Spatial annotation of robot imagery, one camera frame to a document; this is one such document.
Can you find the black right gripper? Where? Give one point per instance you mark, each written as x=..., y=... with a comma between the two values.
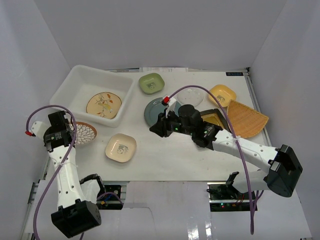
x=161, y=127

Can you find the beige bird pattern plate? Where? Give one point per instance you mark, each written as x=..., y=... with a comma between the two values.
x=104, y=104

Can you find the flower pattern round bowl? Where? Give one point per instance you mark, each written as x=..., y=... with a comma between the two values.
x=85, y=133

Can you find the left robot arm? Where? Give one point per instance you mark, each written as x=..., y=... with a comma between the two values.
x=77, y=210

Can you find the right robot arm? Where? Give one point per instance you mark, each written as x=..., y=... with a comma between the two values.
x=278, y=168

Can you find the white plastic bin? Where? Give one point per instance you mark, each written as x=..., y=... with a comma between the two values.
x=83, y=82

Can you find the teal round plate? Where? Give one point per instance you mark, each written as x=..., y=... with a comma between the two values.
x=152, y=110

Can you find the clear glass plate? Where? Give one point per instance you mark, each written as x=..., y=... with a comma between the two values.
x=190, y=96

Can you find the green square panda dish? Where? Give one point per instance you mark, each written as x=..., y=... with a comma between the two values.
x=151, y=83

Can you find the black square amber plate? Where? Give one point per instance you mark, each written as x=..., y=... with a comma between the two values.
x=214, y=116

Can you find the cream square panda dish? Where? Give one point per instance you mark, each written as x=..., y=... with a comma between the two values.
x=121, y=148

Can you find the yellow square panda dish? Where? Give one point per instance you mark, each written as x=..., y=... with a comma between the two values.
x=223, y=94

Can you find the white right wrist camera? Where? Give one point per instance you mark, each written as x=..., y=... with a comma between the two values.
x=171, y=105

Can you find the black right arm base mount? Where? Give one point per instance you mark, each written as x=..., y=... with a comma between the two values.
x=223, y=197

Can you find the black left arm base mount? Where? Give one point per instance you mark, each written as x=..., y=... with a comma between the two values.
x=112, y=198

